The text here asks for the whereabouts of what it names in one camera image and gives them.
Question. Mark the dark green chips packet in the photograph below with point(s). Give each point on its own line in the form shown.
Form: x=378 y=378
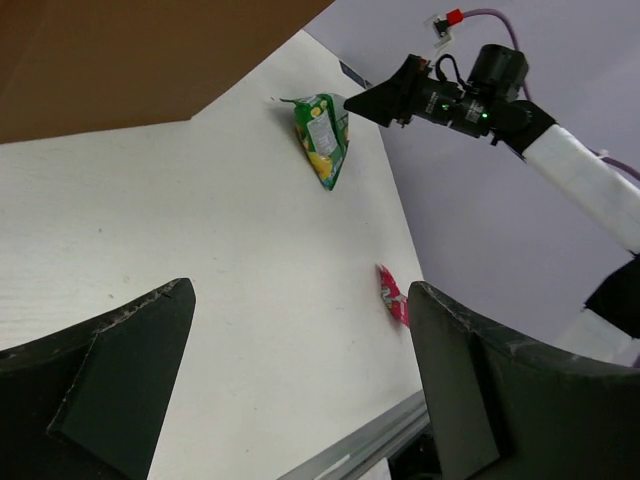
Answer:
x=322 y=127

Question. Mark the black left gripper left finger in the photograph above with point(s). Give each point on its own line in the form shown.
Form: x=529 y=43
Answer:
x=89 y=401

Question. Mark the red snack packet near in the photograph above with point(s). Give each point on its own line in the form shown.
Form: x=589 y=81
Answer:
x=395 y=301

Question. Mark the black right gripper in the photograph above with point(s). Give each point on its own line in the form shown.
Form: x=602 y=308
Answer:
x=418 y=89

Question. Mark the aluminium table edge rail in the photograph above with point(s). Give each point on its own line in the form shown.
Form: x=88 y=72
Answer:
x=380 y=439

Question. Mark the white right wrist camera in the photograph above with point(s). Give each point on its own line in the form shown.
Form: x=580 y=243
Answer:
x=442 y=26

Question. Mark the brown paper bag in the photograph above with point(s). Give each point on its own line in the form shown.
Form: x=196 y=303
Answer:
x=70 y=67

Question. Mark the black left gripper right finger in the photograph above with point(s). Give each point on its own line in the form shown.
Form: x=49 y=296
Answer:
x=503 y=405

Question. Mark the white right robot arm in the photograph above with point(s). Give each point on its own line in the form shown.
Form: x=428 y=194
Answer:
x=609 y=319

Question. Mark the blue label sticker right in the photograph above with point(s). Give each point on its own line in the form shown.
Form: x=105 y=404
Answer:
x=354 y=76

